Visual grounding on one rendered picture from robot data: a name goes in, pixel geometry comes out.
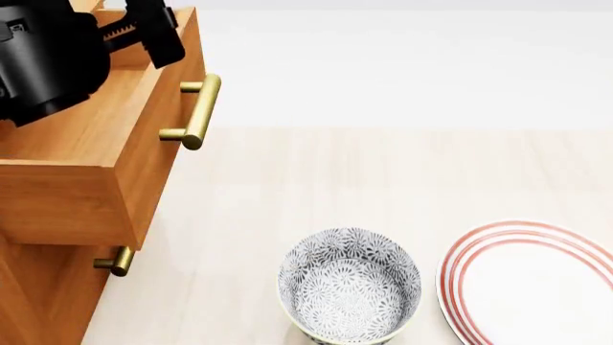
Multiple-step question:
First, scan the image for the wooden cabinet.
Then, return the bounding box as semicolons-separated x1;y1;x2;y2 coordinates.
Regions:
0;231;126;345

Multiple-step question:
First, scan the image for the wooden cabinet drawer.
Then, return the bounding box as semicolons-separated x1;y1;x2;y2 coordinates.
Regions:
0;0;208;252

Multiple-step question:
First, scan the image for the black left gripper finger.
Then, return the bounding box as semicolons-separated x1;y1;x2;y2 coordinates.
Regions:
123;0;187;71

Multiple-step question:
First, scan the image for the blue white floral bowl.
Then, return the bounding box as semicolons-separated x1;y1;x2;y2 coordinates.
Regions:
277;225;424;345

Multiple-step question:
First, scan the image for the white plate with red rings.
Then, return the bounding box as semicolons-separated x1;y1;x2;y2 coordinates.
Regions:
435;218;613;345

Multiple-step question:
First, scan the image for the long brass drawer handle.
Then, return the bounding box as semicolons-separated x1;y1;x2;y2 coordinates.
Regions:
158;72;223;151

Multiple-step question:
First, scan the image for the short brass drawer handle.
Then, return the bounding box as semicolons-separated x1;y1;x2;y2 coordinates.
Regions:
92;244;137;279

